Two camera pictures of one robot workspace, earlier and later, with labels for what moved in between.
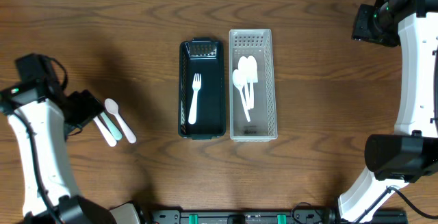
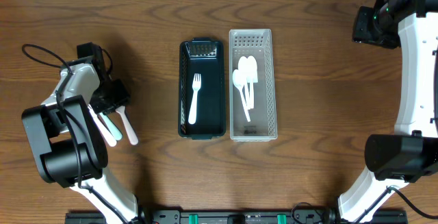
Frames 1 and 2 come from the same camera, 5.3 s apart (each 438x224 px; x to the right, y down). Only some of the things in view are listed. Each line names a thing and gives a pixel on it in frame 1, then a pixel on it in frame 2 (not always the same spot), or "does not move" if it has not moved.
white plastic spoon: [239, 81] does not move
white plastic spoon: [243, 73] does not move
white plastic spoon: [252, 76] does not move
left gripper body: [86, 108] -> [111, 98]
